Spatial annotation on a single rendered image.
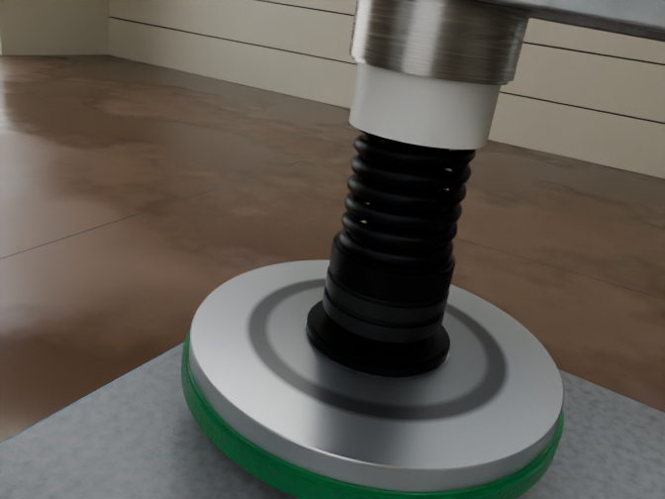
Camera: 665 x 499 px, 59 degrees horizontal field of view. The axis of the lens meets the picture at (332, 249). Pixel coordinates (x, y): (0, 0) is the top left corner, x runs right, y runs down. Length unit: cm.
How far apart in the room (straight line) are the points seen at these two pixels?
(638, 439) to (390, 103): 28
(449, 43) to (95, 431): 27
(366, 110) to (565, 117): 610
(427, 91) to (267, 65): 720
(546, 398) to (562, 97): 606
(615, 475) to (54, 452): 31
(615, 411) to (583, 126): 595
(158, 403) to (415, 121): 22
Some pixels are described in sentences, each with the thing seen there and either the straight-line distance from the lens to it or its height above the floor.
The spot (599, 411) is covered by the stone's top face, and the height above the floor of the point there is 83.
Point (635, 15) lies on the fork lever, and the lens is 24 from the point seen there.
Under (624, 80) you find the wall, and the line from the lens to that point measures 633.
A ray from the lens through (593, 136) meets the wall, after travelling 637.
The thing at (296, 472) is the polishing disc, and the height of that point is 87.
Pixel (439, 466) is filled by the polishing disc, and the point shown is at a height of 88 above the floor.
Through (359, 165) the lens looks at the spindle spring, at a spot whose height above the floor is 99.
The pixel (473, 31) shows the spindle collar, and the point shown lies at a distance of 27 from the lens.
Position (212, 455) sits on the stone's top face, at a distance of 34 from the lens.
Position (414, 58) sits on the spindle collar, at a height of 104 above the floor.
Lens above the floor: 106
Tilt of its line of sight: 22 degrees down
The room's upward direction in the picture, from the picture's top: 9 degrees clockwise
